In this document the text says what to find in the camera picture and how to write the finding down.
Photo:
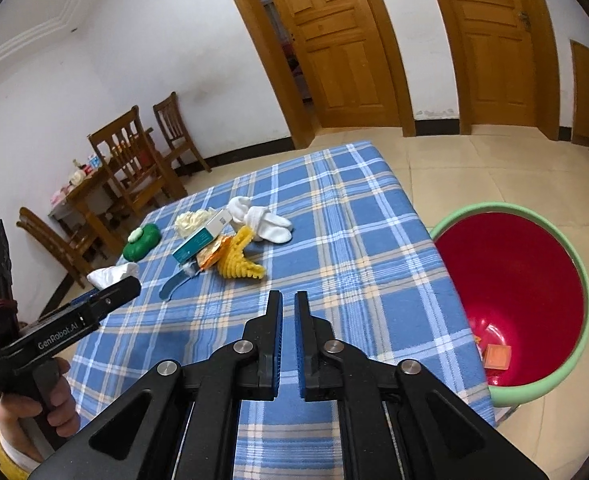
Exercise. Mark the wooden dining table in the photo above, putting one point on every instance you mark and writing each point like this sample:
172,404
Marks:
89,199

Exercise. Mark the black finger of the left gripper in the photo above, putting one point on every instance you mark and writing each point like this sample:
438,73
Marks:
92,308

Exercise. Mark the green clover-shaped box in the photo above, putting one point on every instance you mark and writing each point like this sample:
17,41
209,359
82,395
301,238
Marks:
141,241

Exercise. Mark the wooden chair near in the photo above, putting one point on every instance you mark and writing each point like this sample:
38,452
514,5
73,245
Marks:
135,167

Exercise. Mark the person's left hand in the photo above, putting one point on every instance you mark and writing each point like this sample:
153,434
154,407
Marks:
63,417

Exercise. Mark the blue plastic spoon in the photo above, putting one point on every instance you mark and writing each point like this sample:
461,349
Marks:
184,274

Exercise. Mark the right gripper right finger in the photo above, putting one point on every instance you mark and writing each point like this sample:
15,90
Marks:
316,373

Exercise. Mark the blue plaid tablecloth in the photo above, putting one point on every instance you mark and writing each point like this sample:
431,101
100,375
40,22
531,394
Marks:
367,264

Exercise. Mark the wooden door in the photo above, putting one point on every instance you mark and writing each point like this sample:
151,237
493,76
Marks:
350,60
505,62

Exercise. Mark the cream paper ball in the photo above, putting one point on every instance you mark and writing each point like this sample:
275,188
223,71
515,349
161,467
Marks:
189,222

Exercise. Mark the wooden chair far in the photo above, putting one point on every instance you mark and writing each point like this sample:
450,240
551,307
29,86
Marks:
175,133

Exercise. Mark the yellow foam fruit net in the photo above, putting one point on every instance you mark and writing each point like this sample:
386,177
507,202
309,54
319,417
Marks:
233,263

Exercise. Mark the wooden chair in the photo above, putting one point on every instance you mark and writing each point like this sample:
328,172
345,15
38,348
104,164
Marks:
175,133
135,167

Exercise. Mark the wooden chair foreground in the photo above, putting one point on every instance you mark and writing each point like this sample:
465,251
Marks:
70,251

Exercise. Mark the red bin with green rim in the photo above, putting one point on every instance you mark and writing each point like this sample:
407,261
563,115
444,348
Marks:
523,286

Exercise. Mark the white tissue on table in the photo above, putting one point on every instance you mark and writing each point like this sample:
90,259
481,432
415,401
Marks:
105,277

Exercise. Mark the left wooden door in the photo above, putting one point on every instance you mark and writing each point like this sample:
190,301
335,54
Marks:
350,60

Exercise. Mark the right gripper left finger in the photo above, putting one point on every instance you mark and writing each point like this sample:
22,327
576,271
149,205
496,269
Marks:
261,374

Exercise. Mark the teal white carton box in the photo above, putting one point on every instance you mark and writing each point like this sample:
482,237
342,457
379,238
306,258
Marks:
202,236

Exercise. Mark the orange wrapper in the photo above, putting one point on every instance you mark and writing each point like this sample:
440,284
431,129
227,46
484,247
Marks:
213,252

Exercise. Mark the right wooden door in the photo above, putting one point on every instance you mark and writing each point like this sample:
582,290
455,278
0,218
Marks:
505,62

